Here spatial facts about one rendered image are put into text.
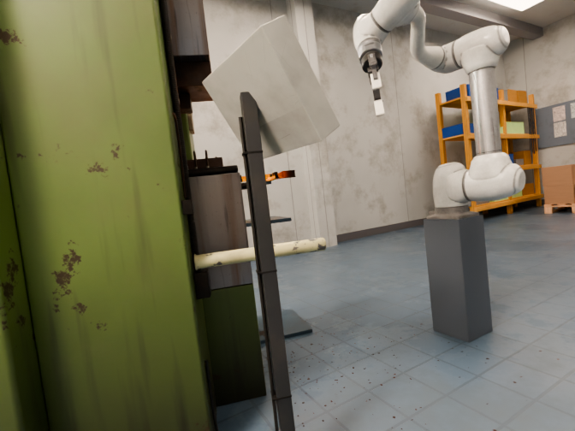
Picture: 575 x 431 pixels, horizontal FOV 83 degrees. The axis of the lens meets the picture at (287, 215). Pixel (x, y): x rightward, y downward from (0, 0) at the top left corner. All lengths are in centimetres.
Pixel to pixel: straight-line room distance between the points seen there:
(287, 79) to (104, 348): 89
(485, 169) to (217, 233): 120
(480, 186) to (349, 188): 390
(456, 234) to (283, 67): 124
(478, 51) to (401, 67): 514
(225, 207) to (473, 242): 121
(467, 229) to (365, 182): 403
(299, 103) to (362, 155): 495
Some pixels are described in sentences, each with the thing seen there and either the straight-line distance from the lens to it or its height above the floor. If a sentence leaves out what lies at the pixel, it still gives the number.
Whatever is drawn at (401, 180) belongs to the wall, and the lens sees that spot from 633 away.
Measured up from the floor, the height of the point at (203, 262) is 62.
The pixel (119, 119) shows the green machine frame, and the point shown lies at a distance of 109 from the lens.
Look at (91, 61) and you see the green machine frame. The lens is 115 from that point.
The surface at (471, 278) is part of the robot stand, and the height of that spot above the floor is 30.
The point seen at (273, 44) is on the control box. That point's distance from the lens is 80.
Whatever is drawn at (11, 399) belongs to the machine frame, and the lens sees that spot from 116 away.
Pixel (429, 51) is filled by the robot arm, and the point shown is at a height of 137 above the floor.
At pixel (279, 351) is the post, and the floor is 38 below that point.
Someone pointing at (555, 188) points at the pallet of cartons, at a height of 43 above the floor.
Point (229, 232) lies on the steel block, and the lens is 131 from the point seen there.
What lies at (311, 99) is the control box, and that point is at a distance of 82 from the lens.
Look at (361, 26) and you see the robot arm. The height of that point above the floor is 141.
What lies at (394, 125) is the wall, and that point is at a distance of 639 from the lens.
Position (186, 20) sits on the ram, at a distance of 146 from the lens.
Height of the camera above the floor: 79
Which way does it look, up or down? 3 degrees down
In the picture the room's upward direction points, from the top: 7 degrees counter-clockwise
